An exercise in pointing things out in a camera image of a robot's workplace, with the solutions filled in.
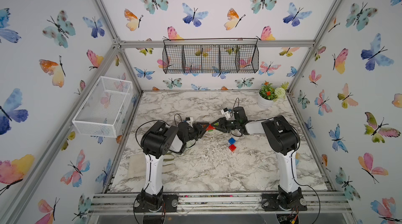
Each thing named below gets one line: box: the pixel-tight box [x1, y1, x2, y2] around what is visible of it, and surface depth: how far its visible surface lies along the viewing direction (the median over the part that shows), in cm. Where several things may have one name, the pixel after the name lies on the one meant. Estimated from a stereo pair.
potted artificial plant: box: [257, 80, 289, 110], surface depth 102 cm
